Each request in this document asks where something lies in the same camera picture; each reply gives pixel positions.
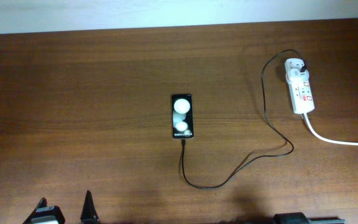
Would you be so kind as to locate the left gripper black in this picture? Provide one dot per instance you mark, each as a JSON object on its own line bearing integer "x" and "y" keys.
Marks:
{"x": 89, "y": 210}

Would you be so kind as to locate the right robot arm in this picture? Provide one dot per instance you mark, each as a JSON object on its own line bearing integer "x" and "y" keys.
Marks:
{"x": 300, "y": 218}

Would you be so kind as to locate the white charger plug adapter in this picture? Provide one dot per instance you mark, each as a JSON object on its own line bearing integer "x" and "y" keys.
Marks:
{"x": 295, "y": 75}

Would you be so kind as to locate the white power strip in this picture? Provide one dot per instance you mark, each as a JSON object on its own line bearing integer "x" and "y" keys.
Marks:
{"x": 300, "y": 93}

